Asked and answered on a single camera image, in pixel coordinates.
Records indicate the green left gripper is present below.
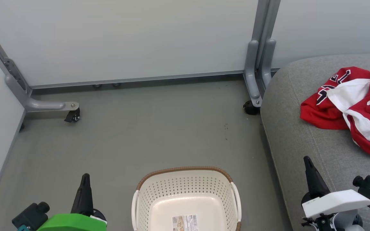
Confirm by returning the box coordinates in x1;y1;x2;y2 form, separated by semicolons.
37;173;108;231

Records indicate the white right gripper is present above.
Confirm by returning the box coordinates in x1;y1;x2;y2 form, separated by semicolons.
302;156;370;220

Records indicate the red and white jersey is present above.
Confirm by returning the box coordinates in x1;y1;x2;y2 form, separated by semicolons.
300;66;370;161

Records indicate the white perforated laundry basket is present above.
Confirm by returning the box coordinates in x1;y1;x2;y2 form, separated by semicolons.
131;166;242;231

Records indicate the grey fabric sofa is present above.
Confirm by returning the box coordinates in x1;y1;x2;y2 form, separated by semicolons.
260;53;370;231

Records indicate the black caster wheel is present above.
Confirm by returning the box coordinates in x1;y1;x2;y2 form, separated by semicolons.
64;108;81;123
243;100;261;115

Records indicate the printed label sticker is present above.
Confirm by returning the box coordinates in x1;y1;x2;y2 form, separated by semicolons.
172;214;199;231

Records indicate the grey partition post with leg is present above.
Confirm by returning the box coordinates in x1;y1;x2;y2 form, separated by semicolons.
0;13;80;113

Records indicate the grey double partition post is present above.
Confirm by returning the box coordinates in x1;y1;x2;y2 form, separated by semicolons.
243;0;281;108

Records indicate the grey partition bottom rail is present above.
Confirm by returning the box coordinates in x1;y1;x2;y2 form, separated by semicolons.
31;69;280;90

